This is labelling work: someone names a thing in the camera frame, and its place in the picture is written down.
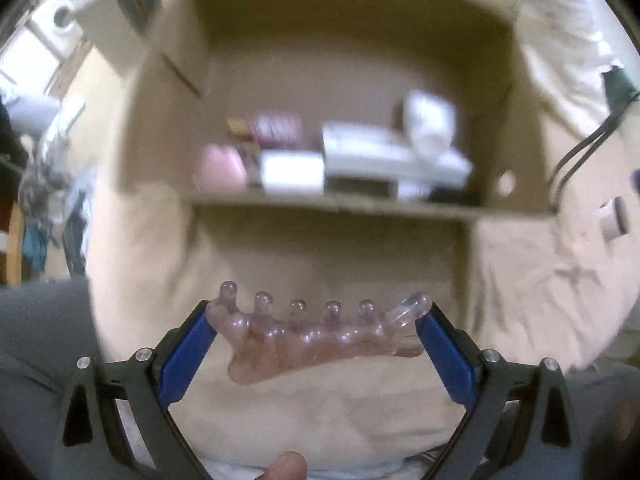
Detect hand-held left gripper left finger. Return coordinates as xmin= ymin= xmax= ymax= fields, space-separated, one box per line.
xmin=60 ymin=300 xmax=221 ymax=480

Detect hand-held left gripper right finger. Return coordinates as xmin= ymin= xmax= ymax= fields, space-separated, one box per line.
xmin=416 ymin=301 xmax=583 ymax=480

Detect clear pink knobbed massager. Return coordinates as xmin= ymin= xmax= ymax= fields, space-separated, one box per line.
xmin=206 ymin=280 xmax=433 ymax=387

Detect small white block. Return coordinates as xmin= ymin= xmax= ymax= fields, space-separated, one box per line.
xmin=260 ymin=151 xmax=326 ymax=195

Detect white rectangular electronic device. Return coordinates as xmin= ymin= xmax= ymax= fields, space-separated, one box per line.
xmin=321 ymin=122 xmax=473 ymax=198

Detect large cardboard box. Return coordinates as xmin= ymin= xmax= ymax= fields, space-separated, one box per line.
xmin=117 ymin=0 xmax=558 ymax=321

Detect person's left hand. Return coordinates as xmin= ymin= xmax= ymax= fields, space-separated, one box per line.
xmin=263 ymin=451 xmax=308 ymax=480

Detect white duvet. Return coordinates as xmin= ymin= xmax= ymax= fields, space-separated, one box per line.
xmin=90 ymin=0 xmax=640 ymax=476

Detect person's grey trousers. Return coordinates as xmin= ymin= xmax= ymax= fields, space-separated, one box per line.
xmin=0 ymin=280 xmax=640 ymax=480

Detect small black object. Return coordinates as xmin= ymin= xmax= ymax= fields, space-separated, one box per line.
xmin=430 ymin=186 xmax=477 ymax=207

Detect white and black plastic bag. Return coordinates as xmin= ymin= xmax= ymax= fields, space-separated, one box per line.
xmin=60 ymin=180 xmax=97 ymax=277

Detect teal blue garment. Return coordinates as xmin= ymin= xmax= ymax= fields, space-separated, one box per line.
xmin=22 ymin=220 xmax=52 ymax=272

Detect pink rounded object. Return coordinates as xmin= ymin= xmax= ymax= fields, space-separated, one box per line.
xmin=197 ymin=144 xmax=248 ymax=193

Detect curved wooden chair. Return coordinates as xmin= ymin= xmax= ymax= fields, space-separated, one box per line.
xmin=5 ymin=205 xmax=26 ymax=286

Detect white plug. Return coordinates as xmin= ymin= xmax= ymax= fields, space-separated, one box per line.
xmin=599 ymin=195 xmax=632 ymax=241

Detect small brass metal object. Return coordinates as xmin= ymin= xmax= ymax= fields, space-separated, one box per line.
xmin=227 ymin=117 xmax=252 ymax=142

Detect white rounded container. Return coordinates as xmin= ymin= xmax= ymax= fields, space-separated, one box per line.
xmin=402 ymin=90 xmax=458 ymax=153

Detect maroon small box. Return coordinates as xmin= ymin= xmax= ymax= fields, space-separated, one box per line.
xmin=250 ymin=112 xmax=303 ymax=148

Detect white stuffed bag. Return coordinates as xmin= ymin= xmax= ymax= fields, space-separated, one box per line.
xmin=10 ymin=95 xmax=57 ymax=132

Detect small dark teal cloth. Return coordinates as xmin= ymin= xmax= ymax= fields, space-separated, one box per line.
xmin=601 ymin=66 xmax=640 ymax=111

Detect white washing machine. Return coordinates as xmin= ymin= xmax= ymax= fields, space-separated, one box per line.
xmin=30 ymin=0 xmax=82 ymax=61

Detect black cable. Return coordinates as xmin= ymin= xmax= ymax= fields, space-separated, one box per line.
xmin=547 ymin=105 xmax=626 ymax=211

